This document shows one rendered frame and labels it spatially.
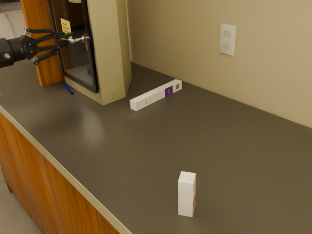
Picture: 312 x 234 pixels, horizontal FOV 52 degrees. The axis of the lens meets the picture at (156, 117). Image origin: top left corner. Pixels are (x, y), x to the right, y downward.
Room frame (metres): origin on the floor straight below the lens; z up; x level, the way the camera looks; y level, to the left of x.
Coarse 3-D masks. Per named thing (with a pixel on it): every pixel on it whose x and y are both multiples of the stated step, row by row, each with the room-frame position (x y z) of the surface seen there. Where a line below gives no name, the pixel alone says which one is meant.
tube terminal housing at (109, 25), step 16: (96, 0) 1.15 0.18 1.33; (112, 0) 1.19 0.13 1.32; (96, 16) 1.14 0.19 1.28; (112, 16) 1.19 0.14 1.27; (96, 32) 1.14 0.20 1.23; (112, 32) 1.18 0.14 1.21; (96, 48) 1.13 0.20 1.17; (112, 48) 1.18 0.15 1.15; (128, 48) 1.37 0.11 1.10; (96, 64) 1.14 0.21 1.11; (112, 64) 1.17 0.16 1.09; (128, 64) 1.33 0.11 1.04; (112, 80) 1.17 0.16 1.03; (128, 80) 1.30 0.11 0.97; (96, 96) 1.16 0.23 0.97; (112, 96) 1.16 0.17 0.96
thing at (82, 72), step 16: (64, 0) 1.24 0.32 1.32; (80, 0) 1.14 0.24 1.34; (64, 16) 1.26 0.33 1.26; (80, 16) 1.16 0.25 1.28; (80, 32) 1.17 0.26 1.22; (64, 48) 1.30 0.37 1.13; (80, 48) 1.19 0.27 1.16; (64, 64) 1.33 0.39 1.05; (80, 64) 1.20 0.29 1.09; (80, 80) 1.22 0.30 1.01; (96, 80) 1.13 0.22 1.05
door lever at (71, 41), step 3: (81, 36) 1.16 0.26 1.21; (63, 39) 1.18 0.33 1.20; (66, 39) 1.15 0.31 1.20; (69, 39) 1.14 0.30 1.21; (72, 39) 1.13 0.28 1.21; (75, 39) 1.14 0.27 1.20; (78, 39) 1.14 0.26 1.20; (81, 39) 1.15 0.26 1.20; (69, 42) 1.13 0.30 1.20; (72, 42) 1.13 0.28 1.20; (75, 42) 1.14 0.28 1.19
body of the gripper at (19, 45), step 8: (8, 40) 1.05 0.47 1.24; (16, 40) 1.05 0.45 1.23; (24, 40) 1.07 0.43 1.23; (32, 40) 1.09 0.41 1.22; (16, 48) 1.03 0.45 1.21; (24, 48) 1.07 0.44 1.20; (32, 48) 1.09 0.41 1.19; (16, 56) 1.03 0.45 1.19; (24, 56) 1.04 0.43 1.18; (32, 56) 1.08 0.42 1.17
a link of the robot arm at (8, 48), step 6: (0, 42) 1.01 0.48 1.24; (6, 42) 1.02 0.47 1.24; (0, 48) 1.00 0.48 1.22; (6, 48) 1.01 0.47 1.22; (12, 48) 1.03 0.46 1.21; (0, 54) 0.99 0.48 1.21; (6, 54) 0.99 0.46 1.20; (12, 54) 1.01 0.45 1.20; (0, 60) 0.99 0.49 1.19; (6, 60) 0.99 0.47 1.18; (12, 60) 1.01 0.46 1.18; (0, 66) 0.99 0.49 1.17; (6, 66) 1.02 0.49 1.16
